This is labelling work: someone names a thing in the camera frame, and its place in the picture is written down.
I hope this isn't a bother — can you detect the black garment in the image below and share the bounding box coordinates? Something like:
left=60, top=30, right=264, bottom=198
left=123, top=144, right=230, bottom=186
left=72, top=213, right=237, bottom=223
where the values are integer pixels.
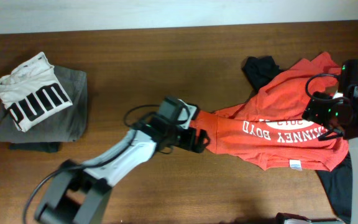
left=241, top=56, right=352, bottom=223

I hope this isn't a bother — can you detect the red orange printed t-shirt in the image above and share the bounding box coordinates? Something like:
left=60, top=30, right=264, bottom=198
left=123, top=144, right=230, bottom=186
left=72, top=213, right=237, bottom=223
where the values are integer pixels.
left=190, top=52, right=349, bottom=171

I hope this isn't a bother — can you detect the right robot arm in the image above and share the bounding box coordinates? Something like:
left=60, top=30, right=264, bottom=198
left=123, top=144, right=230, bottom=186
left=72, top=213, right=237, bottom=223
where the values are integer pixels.
left=302, top=59, right=358, bottom=223

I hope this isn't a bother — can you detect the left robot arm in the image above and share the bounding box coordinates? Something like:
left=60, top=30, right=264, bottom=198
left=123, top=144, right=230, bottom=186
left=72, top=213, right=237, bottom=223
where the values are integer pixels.
left=34, top=96, right=210, bottom=223

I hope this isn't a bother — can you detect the grey folded garment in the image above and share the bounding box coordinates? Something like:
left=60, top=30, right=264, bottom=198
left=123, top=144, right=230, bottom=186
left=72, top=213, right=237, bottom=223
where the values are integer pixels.
left=0, top=65, right=88, bottom=144

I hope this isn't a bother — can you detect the dark folded garment bottom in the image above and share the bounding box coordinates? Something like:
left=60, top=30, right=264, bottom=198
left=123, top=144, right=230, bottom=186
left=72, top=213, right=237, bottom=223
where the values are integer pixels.
left=9, top=142, right=61, bottom=153

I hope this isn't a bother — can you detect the white Puma shirt folded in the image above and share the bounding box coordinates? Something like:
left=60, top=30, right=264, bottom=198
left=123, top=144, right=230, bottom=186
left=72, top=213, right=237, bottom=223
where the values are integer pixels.
left=0, top=52, right=73, bottom=133

